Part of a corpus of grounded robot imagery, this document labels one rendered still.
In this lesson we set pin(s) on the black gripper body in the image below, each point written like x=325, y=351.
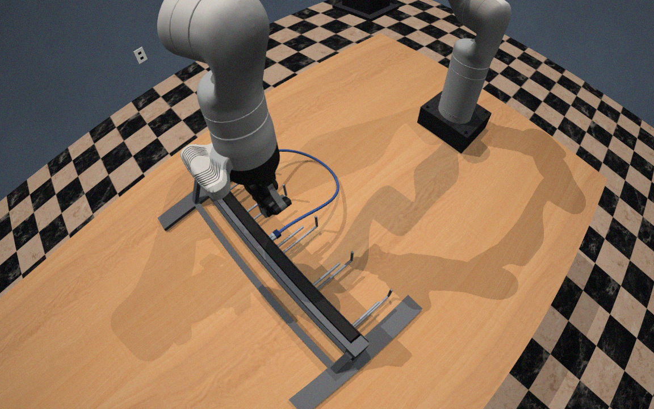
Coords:
x=262, y=175

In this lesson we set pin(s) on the network cable plug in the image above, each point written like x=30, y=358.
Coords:
x=275, y=235

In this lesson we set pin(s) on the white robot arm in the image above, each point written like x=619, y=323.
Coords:
x=231, y=36

